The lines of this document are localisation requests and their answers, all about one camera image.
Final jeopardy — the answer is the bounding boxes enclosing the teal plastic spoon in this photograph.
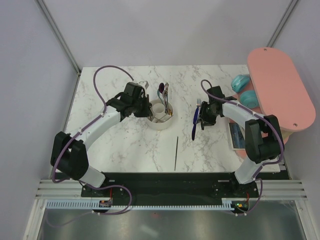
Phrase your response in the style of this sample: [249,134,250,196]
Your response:
[156,89,168,114]

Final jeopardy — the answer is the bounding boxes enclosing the pink oval shelf top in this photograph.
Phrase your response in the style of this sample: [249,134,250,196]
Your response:
[247,47,316,132]

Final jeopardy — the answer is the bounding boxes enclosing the blue plastic knife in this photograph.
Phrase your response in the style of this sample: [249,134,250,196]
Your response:
[191,106,199,141]

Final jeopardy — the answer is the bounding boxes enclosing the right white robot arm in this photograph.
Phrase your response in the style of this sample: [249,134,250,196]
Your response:
[194,86,285,197]

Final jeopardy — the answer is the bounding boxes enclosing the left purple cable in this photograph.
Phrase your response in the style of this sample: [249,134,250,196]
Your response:
[46,65,135,228]

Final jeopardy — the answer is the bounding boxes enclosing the white round divided container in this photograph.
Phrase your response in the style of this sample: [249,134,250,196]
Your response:
[146,99,174,131]

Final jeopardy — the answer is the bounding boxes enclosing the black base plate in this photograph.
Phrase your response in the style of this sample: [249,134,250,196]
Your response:
[80,171,260,201]

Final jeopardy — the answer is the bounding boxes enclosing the dark chopstick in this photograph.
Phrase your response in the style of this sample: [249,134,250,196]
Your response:
[174,136,179,171]

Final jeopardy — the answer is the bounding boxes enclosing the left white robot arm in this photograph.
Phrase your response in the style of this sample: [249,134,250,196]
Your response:
[50,81,152,197]

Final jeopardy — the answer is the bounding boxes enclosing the white slotted cable duct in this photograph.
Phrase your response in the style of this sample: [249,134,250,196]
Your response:
[46,198,234,211]

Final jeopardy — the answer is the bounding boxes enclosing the teal headphones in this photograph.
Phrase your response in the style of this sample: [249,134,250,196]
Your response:
[230,74,259,109]

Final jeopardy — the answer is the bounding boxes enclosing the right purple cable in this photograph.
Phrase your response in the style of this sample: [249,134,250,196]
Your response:
[200,79,286,218]

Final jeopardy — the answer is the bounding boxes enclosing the purple cable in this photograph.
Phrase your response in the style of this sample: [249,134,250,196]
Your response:
[200,79,286,218]
[46,65,135,228]

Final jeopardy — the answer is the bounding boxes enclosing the purple long-handled spoon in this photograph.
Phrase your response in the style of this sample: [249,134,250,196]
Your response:
[158,82,165,99]

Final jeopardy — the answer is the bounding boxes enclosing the teal handled silver fork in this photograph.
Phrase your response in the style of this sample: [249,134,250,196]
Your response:
[196,98,202,110]

